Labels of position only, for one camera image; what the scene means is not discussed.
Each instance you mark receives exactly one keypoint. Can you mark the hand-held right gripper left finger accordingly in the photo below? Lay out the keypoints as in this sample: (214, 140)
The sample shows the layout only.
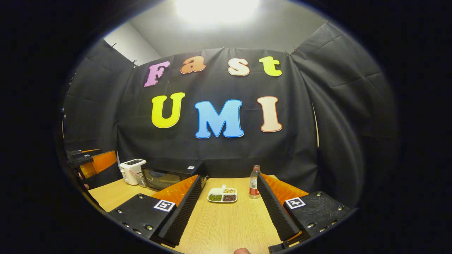
(183, 215)

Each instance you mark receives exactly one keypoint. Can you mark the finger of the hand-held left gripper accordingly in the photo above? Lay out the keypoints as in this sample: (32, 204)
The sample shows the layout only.
(102, 164)
(83, 155)

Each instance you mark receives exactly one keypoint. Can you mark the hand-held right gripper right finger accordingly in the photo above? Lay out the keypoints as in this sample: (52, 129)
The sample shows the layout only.
(275, 211)

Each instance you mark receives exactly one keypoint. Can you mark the black electric oven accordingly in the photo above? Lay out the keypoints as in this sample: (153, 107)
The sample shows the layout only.
(166, 178)

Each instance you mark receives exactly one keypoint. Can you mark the white toaster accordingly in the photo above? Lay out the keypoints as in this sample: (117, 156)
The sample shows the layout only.
(130, 173)

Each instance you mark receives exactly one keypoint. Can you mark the clear bottle with red label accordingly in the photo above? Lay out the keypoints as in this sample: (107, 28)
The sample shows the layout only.
(253, 183)

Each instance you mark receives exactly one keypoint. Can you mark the white divided dish of beans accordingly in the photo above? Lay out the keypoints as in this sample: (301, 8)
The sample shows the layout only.
(215, 197)

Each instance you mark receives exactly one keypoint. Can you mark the clear glass cup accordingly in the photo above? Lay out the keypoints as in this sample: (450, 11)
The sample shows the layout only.
(142, 181)

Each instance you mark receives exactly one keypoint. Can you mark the black backdrop cloth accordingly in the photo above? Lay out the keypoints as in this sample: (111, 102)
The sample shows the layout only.
(229, 151)

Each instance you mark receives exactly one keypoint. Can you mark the large ceiling light panel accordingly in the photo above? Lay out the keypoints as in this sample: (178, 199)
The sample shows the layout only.
(217, 8)

